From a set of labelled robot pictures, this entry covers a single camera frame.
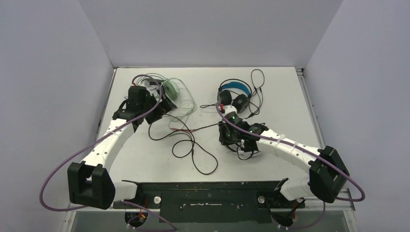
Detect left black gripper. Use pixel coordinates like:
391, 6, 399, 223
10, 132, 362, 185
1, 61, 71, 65
141, 88, 177, 124

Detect white black headphones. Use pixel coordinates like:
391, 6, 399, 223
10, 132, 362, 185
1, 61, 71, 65
224, 144, 260, 161

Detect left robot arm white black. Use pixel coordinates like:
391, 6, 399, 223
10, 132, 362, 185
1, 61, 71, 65
67, 86, 174, 209

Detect mint green headphones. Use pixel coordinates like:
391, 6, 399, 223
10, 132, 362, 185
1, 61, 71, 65
136, 73, 180, 102

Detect black blue headphones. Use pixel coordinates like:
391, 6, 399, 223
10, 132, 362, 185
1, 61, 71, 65
217, 78, 251, 113

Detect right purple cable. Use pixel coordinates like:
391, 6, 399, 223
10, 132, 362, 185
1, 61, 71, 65
215, 103, 366, 231

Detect purple cable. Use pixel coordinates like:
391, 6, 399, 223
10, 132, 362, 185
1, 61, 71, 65
215, 103, 366, 231
39, 74, 178, 232

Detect mint green headphone cable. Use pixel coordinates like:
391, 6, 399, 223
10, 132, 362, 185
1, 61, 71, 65
160, 77, 198, 124

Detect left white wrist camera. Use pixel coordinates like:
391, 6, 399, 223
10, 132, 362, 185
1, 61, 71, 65
140, 80, 157, 88

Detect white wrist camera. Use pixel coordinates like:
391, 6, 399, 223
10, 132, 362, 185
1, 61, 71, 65
140, 80, 157, 88
222, 105, 237, 116

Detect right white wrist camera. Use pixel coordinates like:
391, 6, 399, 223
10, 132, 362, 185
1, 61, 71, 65
222, 105, 237, 116

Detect thin black headphone cable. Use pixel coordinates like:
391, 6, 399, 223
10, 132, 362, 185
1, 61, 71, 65
229, 69, 266, 120

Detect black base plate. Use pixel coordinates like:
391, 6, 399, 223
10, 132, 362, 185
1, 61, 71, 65
113, 181, 305, 223

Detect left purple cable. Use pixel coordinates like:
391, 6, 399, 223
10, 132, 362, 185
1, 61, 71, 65
39, 74, 178, 232

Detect aluminium frame rail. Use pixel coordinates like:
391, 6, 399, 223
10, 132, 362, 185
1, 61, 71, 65
296, 68, 356, 212

